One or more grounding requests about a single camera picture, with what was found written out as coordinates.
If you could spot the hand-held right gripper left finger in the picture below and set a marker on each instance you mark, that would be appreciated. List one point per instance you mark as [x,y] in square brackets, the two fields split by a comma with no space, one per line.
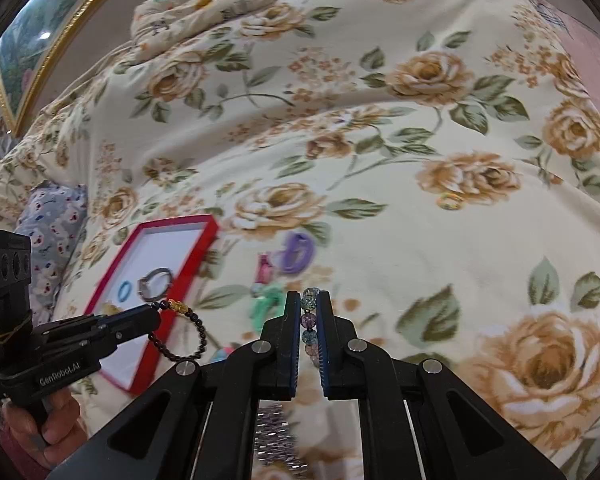
[293,345]

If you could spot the person's left hand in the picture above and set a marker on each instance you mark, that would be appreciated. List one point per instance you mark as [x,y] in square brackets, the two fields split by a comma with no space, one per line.
[60,420]

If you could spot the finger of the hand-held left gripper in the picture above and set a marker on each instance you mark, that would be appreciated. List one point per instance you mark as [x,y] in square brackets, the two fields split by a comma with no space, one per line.
[125,337]
[137,316]

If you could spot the mint green bow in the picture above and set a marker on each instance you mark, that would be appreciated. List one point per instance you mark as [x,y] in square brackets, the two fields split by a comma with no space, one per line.
[260,310]

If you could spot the purple hair clip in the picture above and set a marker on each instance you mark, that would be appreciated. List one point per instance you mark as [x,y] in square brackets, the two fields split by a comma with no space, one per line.
[291,245]

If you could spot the red box white inside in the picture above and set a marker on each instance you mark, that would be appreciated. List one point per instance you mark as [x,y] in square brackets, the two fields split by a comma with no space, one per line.
[172,255]

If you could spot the gold framed picture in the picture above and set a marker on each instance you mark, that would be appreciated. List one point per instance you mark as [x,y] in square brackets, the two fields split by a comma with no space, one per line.
[30,50]

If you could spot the silver glittery item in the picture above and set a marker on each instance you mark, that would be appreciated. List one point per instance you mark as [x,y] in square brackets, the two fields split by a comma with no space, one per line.
[275,440]

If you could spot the blue bear print pillow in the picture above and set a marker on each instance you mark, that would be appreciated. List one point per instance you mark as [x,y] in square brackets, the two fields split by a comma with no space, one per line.
[55,240]

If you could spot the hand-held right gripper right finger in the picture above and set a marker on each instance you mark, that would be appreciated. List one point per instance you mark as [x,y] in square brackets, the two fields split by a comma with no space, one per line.
[325,345]

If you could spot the yellow translucent flower charm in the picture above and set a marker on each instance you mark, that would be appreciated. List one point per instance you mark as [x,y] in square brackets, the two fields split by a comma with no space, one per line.
[111,306]

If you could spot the cream floral blanket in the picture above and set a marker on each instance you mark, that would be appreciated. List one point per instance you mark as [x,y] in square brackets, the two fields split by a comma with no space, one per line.
[380,160]

